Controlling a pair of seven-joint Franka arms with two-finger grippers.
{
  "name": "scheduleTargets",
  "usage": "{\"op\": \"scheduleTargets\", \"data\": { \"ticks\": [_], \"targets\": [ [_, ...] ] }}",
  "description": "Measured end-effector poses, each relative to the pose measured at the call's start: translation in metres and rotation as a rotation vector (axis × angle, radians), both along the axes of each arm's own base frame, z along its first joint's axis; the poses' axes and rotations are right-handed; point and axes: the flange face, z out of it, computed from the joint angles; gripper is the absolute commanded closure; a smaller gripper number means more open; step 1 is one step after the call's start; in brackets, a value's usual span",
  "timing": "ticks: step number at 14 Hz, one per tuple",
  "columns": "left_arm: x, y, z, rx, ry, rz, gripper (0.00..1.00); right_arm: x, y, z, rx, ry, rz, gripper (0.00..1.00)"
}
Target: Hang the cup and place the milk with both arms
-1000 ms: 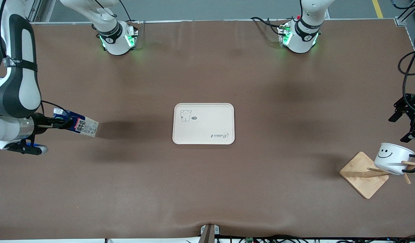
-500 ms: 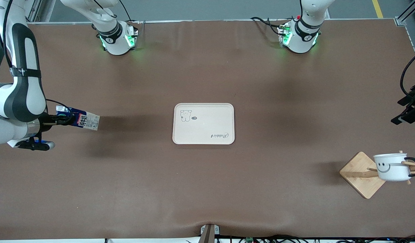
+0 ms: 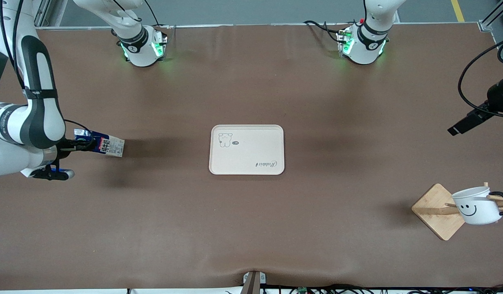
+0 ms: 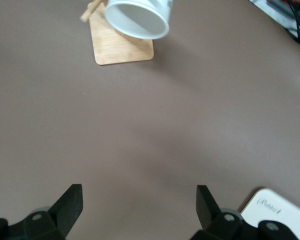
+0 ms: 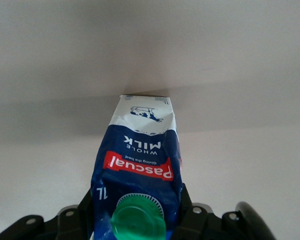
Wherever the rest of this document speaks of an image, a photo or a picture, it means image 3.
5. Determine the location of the black right base cable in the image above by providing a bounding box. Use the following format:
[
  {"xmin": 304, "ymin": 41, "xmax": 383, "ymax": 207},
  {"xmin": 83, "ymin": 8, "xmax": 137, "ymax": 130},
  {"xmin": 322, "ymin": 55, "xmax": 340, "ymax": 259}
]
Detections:
[{"xmin": 112, "ymin": 0, "xmax": 160, "ymax": 27}]

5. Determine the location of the black base cable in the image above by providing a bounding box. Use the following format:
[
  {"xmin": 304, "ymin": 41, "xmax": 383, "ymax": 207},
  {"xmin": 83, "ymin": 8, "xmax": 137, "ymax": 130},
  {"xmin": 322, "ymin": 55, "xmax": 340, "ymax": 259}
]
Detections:
[
  {"xmin": 304, "ymin": 20, "xmax": 346, "ymax": 43},
  {"xmin": 112, "ymin": 0, "xmax": 160, "ymax": 27}
]

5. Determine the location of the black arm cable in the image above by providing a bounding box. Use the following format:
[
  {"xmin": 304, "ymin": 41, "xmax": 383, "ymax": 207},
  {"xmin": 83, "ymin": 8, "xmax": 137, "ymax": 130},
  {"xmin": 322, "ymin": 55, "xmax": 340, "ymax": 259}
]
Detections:
[
  {"xmin": 458, "ymin": 39, "xmax": 503, "ymax": 109},
  {"xmin": 0, "ymin": 0, "xmax": 92, "ymax": 141}
]

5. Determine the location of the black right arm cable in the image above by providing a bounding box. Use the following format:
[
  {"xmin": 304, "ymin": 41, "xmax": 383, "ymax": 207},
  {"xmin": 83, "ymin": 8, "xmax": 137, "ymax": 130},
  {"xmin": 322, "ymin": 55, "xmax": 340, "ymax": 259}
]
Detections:
[{"xmin": 0, "ymin": 0, "xmax": 92, "ymax": 141}]

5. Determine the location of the aluminium frame profile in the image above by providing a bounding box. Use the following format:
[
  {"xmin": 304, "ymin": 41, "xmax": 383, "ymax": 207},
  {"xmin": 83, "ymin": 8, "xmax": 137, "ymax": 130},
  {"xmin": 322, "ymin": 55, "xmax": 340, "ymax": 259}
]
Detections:
[
  {"xmin": 478, "ymin": 0, "xmax": 503, "ymax": 32},
  {"xmin": 33, "ymin": 0, "xmax": 68, "ymax": 27}
]

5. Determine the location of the blue milk carton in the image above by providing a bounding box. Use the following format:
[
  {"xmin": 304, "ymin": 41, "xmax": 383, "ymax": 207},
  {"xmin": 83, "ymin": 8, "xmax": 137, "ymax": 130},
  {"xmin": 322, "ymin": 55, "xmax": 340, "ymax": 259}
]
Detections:
[{"xmin": 74, "ymin": 129, "xmax": 125, "ymax": 158}]

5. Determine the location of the beige rectangular tray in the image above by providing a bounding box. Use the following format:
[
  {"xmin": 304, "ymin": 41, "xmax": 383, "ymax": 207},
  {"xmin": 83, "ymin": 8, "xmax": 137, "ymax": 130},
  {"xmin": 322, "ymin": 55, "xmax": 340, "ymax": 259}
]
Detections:
[{"xmin": 209, "ymin": 124, "xmax": 285, "ymax": 176}]

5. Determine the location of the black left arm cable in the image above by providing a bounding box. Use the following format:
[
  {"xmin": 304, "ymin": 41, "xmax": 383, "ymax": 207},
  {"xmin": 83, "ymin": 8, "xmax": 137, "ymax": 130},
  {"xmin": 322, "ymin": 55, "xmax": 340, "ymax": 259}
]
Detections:
[{"xmin": 458, "ymin": 39, "xmax": 503, "ymax": 109}]

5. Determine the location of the white smiley mug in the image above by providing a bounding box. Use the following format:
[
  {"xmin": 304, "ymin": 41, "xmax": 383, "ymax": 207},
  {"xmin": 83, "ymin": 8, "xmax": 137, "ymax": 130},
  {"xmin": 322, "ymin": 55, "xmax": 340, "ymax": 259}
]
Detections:
[{"xmin": 452, "ymin": 187, "xmax": 503, "ymax": 225}]

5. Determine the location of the black left base cable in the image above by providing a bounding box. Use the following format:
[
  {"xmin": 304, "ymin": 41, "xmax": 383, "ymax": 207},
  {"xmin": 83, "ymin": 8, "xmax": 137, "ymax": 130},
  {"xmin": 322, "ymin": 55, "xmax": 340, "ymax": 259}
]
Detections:
[{"xmin": 304, "ymin": 20, "xmax": 346, "ymax": 43}]

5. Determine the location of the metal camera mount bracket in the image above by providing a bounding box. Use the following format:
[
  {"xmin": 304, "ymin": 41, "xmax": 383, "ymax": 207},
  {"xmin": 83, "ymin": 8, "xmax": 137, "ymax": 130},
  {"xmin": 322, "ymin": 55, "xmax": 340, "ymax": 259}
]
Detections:
[{"xmin": 242, "ymin": 271, "xmax": 267, "ymax": 294}]

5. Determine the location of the wooden cup rack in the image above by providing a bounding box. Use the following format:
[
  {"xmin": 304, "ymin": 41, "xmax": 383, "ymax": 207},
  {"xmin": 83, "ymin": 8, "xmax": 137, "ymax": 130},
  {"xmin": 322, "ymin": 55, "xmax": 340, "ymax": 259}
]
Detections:
[{"xmin": 411, "ymin": 182, "xmax": 503, "ymax": 241}]

